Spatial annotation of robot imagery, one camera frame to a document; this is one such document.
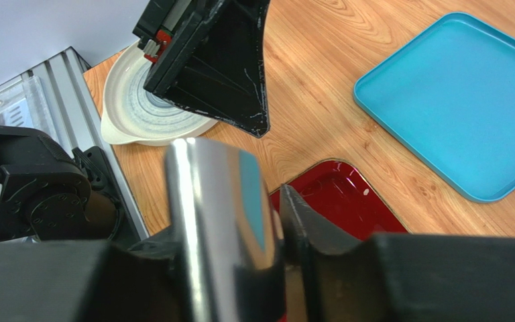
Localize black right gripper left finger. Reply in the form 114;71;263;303
0;228;186;321

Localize red chocolate tray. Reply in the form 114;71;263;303
287;159;408;241

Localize blue tin lid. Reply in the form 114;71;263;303
353;12;515;203

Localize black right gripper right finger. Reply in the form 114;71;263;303
279;184;515;321

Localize metal serving tongs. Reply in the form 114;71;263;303
164;138;286;321

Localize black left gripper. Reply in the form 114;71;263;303
133;0;270;138

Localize white round plate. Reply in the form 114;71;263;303
101;42;217;146

